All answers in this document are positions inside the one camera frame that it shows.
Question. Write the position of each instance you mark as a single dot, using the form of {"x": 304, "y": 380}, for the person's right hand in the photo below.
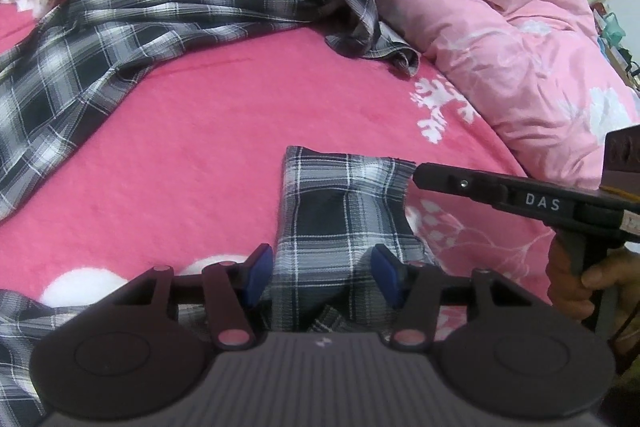
{"x": 562, "y": 287}

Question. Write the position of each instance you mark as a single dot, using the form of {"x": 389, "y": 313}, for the green plastic bag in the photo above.
{"x": 611, "y": 29}

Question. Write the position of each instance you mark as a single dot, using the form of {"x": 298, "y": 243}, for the light pink quilt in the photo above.
{"x": 500, "y": 32}

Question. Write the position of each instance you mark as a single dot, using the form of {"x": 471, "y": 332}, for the pink floral bed blanket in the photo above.
{"x": 200, "y": 117}

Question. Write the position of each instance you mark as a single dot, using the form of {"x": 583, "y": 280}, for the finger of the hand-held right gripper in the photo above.
{"x": 450, "y": 181}

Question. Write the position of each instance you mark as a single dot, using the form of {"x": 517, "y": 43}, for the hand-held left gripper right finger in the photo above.
{"x": 385, "y": 272}

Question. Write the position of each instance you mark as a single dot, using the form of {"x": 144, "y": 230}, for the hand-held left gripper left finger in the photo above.
{"x": 260, "y": 269}

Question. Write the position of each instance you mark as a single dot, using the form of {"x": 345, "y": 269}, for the black white plaid shirt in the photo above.
{"x": 330, "y": 217}

